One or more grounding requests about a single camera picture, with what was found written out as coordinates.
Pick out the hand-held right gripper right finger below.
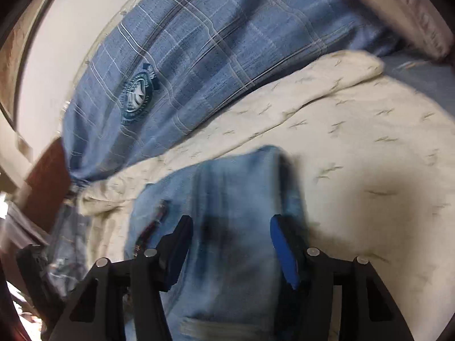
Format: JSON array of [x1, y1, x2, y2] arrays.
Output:
[[269, 214, 415, 341]]

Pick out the blue denim pants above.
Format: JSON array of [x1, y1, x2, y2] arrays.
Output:
[[123, 145, 311, 341]]

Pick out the striped beige pillow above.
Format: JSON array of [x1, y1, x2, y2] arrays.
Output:
[[320, 0, 454, 62]]

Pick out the grey patterned blanket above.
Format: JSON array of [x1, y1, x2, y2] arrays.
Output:
[[46, 185, 90, 299]]

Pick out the floral wall border strip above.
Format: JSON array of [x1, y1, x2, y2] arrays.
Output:
[[0, 0, 47, 129]]

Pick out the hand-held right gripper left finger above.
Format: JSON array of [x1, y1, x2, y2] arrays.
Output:
[[48, 215, 195, 341]]

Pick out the brown headboard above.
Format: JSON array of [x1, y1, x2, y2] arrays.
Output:
[[23, 137, 74, 236]]

